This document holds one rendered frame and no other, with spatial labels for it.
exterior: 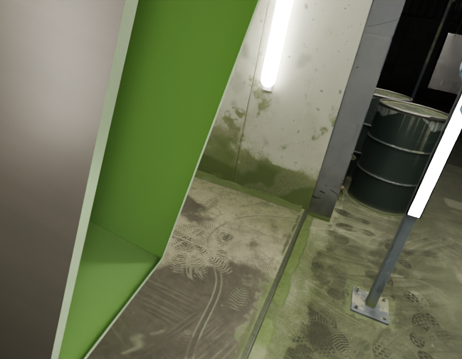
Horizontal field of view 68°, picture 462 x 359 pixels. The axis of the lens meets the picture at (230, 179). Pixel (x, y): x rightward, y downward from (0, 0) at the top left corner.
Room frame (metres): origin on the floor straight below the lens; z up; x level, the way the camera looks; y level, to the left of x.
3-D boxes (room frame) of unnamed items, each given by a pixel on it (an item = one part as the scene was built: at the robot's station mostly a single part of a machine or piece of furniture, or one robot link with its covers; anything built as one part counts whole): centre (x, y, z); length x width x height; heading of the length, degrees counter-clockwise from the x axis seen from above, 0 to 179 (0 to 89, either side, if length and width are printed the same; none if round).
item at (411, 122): (2.96, -1.39, 0.44); 0.59 x 0.58 x 0.89; 177
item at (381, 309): (1.51, -0.89, 0.01); 0.20 x 0.20 x 0.01; 73
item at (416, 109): (2.97, -1.39, 0.86); 0.54 x 0.54 x 0.01
